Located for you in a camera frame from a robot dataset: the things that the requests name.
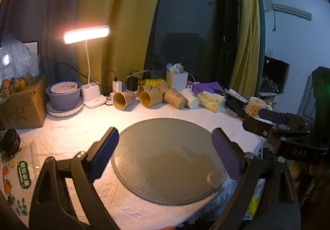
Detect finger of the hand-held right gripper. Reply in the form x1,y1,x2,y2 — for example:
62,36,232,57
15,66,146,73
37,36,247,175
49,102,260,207
242,117,284,141
258,110,314,136

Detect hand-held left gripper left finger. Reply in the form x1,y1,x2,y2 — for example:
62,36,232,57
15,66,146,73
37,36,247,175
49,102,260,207
29,127,120,230

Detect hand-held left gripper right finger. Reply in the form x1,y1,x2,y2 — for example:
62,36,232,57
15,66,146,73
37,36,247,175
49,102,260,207
211,127,302,230

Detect white cup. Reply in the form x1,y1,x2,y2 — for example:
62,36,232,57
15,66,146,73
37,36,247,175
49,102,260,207
182,88,200,109

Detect white printed mug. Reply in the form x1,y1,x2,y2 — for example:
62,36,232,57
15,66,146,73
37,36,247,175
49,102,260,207
244,97,273,117

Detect small round cap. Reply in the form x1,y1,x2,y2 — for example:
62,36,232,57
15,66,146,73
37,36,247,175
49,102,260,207
207,170,224,186

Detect black pouch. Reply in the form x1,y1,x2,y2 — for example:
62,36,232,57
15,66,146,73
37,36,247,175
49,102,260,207
225,98,246,119

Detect white tablecloth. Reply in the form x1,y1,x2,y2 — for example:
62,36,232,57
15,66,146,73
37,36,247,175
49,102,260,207
0,101,267,230

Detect white tube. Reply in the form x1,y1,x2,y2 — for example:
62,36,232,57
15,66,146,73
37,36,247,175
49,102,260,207
224,88,248,103

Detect black monitor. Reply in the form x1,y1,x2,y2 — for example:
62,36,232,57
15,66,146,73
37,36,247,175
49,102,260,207
260,56,290,104

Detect yellow plastic bag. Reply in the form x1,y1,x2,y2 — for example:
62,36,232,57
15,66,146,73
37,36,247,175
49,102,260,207
197,91,226,113

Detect yellow packet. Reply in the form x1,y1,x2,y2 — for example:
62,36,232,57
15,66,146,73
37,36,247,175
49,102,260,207
245,178,266,221

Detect white fluted plate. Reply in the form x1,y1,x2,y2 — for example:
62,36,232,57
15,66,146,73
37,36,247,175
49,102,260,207
46,96,85,118

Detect purple cloth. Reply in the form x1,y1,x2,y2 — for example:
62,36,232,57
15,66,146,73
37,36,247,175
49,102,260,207
192,82,225,96

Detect round grey mat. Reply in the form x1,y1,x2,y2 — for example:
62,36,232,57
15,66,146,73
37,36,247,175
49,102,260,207
111,118,244,205

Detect purple bowl stack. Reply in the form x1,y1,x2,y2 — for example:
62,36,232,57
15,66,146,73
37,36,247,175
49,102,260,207
46,82,83,111

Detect white charger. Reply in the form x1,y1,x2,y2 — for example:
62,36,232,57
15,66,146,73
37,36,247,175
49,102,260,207
112,80,124,93

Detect black charger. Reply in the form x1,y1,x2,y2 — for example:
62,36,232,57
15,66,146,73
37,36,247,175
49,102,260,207
128,77,139,91

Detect white inner bowl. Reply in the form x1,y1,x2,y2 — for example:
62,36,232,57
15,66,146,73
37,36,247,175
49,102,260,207
50,82,78,94

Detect yellow rubber gloves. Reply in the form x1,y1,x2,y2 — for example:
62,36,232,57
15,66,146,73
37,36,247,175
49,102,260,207
142,78,167,89

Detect white ribbed basket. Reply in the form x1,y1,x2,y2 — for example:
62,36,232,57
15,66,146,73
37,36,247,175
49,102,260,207
166,69,189,91

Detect printed plastic bag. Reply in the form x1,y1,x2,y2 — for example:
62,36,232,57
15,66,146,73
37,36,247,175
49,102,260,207
0,152,40,223

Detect yellow curtain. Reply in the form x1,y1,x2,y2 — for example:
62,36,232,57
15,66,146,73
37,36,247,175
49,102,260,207
75,0,167,92
229,0,262,97

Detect cardboard box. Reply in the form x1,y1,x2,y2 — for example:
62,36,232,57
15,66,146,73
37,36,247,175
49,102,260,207
0,80,48,131

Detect black round case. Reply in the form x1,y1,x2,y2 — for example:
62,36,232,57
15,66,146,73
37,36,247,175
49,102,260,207
0,129,21,161

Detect white air conditioner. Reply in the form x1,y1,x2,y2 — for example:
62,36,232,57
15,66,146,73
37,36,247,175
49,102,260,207
262,0,313,21

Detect white desk lamp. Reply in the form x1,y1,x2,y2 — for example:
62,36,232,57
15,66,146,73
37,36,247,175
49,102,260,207
63,25,111,109

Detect dark window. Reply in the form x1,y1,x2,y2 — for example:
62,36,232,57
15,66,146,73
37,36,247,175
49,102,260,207
144,0,244,87

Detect clear bag of oranges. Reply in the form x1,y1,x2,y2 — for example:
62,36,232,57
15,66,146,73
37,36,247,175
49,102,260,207
0,31,42,104

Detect white board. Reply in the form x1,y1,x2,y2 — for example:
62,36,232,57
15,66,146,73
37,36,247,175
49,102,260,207
21,40,40,56

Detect grey blue curtain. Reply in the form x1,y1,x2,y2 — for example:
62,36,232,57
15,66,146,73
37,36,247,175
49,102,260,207
0,0,89,86

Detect black cable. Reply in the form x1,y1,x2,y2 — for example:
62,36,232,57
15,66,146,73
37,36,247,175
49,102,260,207
41,56,118,97

